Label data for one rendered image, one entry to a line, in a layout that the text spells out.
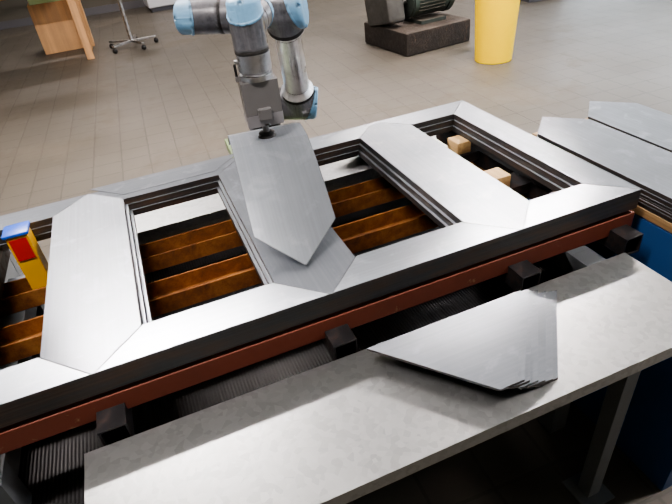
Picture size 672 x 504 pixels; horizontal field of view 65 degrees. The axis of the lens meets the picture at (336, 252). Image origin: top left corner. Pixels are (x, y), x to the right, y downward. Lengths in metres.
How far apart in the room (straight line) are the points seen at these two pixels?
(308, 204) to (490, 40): 4.26
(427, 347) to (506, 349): 0.14
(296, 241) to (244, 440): 0.41
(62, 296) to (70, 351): 0.19
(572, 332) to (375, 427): 0.44
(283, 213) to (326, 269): 0.16
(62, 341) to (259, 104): 0.64
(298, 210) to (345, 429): 0.47
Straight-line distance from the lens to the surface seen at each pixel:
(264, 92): 1.24
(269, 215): 1.14
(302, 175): 1.19
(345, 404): 0.98
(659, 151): 1.66
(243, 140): 1.30
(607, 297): 1.24
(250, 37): 1.20
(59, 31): 8.36
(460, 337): 1.03
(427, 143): 1.59
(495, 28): 5.25
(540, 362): 1.05
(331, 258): 1.12
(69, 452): 1.37
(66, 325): 1.15
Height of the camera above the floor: 1.51
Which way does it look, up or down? 35 degrees down
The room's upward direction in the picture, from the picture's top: 7 degrees counter-clockwise
